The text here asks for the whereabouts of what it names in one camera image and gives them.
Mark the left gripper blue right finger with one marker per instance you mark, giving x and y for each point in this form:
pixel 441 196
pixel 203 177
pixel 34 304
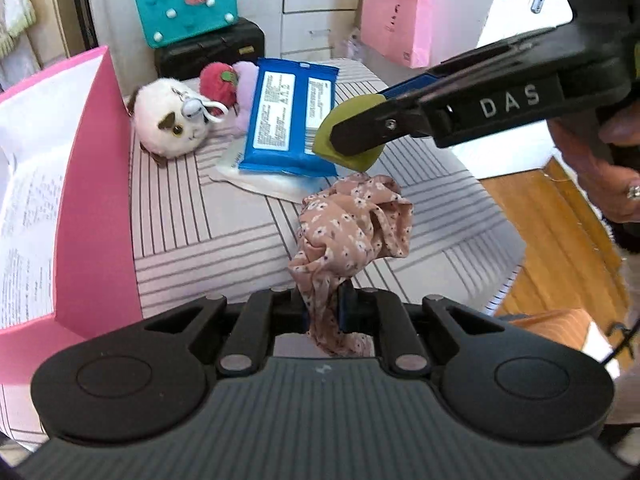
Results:
pixel 346 297

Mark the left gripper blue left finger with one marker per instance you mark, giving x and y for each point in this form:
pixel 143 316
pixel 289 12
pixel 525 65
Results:
pixel 295 311

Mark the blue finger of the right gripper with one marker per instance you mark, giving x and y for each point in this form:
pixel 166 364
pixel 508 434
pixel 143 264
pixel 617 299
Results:
pixel 417 82
pixel 366 123

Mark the green soft pad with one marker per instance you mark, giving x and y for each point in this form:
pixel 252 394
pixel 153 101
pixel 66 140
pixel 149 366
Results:
pixel 351 131

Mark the floral pink scrunchie cloth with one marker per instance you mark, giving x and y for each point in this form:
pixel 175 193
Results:
pixel 343 228

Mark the white cotton tissue pack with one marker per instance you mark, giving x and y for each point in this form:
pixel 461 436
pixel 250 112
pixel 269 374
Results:
pixel 281 186

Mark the blue wet wipes pack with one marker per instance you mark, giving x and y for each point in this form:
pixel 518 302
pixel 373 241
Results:
pixel 290 103

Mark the purple plush toy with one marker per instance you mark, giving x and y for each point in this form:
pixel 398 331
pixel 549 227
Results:
pixel 247 73

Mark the right hand with ring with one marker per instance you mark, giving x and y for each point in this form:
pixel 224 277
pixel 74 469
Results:
pixel 605 184

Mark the pink paper shopping bag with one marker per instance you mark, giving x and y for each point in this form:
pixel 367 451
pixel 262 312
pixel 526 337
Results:
pixel 399 30

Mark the white wardrobe cabinet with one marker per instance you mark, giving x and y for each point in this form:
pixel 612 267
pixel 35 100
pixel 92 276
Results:
pixel 289 26

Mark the black suitcase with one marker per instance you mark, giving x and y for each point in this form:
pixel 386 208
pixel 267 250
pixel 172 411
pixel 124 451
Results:
pixel 185 59

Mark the red strawberry plush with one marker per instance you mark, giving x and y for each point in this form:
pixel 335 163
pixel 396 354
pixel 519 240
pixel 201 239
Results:
pixel 218 82

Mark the pink storage box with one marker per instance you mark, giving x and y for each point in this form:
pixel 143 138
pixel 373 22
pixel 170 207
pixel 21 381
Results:
pixel 94 285

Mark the teal felt tote bag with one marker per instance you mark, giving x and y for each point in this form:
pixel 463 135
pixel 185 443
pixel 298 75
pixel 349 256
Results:
pixel 165 22

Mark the white brown hamster plush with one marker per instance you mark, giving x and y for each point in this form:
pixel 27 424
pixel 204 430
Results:
pixel 171 120

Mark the white printed paper sheet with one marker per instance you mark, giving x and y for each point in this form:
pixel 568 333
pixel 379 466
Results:
pixel 38 130

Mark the white door with handle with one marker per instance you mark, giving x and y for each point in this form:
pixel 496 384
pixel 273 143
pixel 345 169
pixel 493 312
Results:
pixel 508 18

